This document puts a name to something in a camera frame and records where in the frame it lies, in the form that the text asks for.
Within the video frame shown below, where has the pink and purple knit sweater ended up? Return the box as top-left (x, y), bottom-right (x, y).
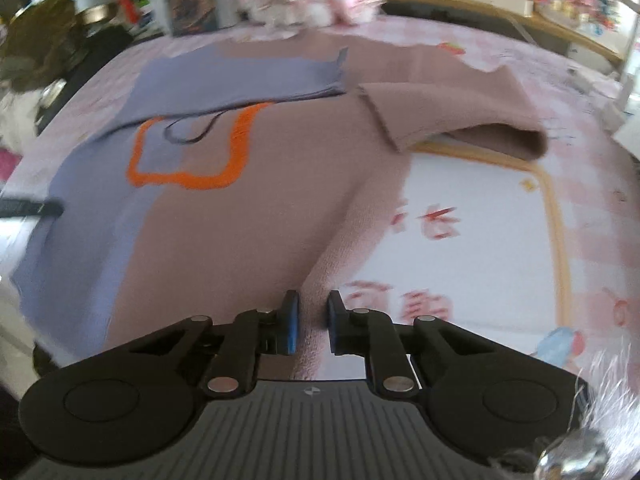
top-left (12, 32), bottom-right (548, 379)

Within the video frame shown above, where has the pink checkered table mat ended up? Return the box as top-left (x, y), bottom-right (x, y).
top-left (1, 18), bottom-right (639, 379)

